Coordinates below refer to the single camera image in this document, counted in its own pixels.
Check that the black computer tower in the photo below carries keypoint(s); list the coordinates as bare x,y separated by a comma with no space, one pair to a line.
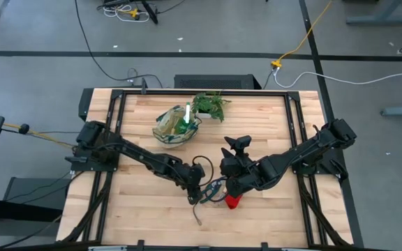
215,82

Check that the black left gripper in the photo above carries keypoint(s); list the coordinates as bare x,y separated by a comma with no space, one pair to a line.
192,176

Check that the grey metal cart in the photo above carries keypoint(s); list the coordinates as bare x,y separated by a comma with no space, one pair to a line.
23,195

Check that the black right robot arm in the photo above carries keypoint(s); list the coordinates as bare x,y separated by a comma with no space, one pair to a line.
302,150

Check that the green transparent spray bottle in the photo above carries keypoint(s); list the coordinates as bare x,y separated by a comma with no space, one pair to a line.
187,113

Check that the cream canvas gardening bag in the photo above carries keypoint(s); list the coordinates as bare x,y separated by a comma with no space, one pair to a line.
167,134

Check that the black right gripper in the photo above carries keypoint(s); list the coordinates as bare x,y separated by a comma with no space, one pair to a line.
239,174

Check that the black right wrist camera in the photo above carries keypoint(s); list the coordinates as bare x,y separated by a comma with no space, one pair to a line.
242,143

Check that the red gardening glove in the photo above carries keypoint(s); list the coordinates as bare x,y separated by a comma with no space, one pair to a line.
233,202

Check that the grey desk leg frame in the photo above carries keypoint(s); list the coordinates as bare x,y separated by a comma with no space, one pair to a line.
379,17

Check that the green plant in white pot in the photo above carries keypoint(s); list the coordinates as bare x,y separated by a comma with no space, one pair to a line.
209,104

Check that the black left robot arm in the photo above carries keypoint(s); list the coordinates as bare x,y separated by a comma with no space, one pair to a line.
141,155

